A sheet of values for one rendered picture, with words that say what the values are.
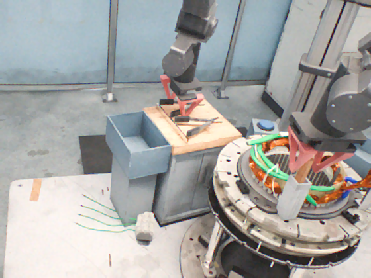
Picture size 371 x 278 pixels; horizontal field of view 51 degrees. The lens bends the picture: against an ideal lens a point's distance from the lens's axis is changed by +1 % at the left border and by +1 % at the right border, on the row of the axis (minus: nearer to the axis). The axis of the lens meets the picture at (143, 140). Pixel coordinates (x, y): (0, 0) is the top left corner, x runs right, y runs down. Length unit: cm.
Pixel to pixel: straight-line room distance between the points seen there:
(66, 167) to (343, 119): 210
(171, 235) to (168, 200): 11
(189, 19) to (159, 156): 32
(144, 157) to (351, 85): 51
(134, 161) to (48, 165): 165
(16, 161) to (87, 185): 140
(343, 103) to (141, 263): 67
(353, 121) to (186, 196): 62
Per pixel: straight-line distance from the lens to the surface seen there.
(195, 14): 89
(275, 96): 343
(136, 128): 107
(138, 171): 94
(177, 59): 87
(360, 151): 121
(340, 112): 55
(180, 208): 111
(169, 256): 106
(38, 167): 251
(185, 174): 102
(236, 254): 111
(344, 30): 123
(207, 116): 107
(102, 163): 251
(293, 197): 74
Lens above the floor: 161
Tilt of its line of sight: 35 degrees down
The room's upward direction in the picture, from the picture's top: 7 degrees clockwise
